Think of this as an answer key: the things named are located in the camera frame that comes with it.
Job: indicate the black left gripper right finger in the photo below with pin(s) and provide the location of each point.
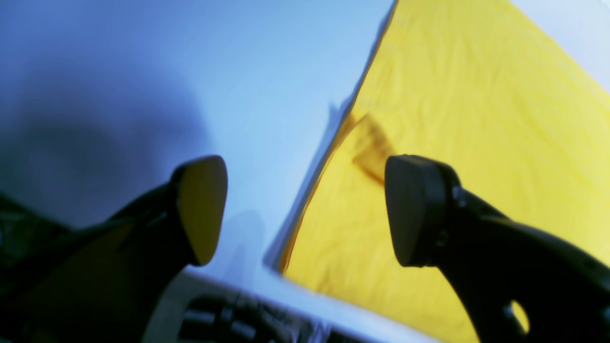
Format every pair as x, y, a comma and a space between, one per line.
518, 284

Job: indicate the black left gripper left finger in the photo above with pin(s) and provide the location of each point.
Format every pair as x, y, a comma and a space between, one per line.
101, 284

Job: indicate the yellow orange T-shirt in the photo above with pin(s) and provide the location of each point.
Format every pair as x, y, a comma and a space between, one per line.
478, 85

